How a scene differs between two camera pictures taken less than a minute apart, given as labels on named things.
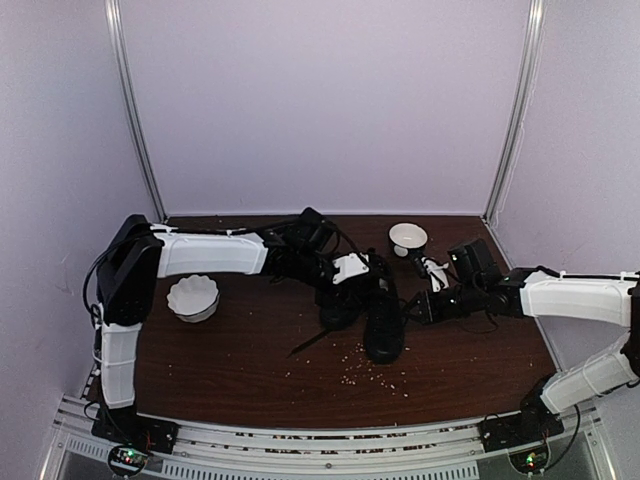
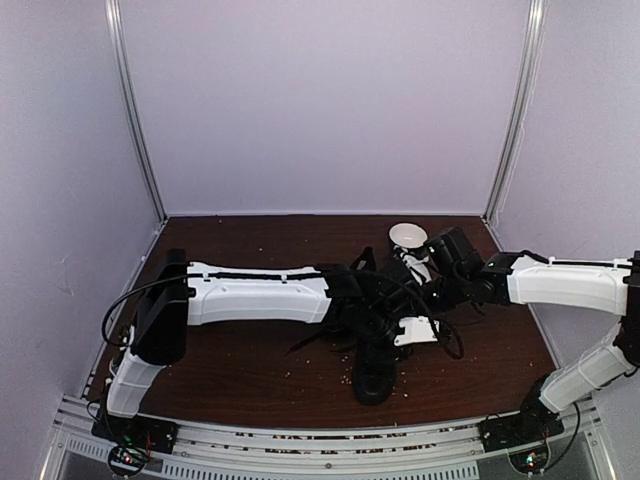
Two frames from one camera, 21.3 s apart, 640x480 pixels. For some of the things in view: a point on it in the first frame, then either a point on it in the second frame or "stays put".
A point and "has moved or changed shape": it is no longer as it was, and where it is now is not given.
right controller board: [530, 462] stays put
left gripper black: [345, 284] -> [380, 355]
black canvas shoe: [384, 326] has moved or changed shape
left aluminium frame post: [119, 63] stays put
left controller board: [127, 460] stays put
